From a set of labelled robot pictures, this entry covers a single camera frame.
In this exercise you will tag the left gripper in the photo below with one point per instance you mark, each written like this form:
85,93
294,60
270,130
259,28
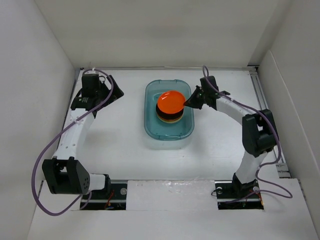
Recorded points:
116,93

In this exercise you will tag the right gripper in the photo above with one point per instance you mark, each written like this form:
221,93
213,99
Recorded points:
191,101

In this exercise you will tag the black plate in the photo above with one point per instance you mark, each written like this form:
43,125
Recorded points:
169,116

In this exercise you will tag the orange plate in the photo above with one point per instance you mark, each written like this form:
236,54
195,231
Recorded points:
179,118
171,102

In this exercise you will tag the green plate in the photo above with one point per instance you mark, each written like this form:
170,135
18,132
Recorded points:
169,122

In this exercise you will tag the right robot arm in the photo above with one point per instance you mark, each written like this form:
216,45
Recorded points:
259,131

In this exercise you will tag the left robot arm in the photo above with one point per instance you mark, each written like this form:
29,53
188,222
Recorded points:
64,173

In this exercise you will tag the teal transparent plastic bin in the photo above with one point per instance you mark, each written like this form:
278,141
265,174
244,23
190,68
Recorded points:
153,125

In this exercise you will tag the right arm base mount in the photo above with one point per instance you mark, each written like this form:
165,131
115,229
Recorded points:
230,197

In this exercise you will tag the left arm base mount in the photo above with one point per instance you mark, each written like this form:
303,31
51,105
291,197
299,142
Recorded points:
115,200

